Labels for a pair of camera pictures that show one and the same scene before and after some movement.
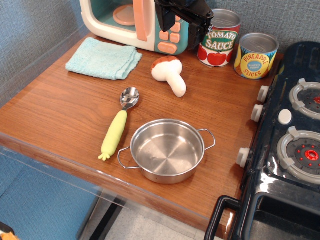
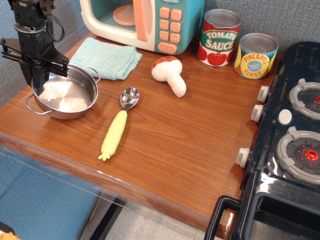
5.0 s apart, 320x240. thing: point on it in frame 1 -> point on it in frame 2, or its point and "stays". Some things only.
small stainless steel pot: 167,151 -> 64,97
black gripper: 196,9 -> 36,47
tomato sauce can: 217,48 stays
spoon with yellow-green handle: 116,129 stays
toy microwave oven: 135,23 stays
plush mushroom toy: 168,69 stays
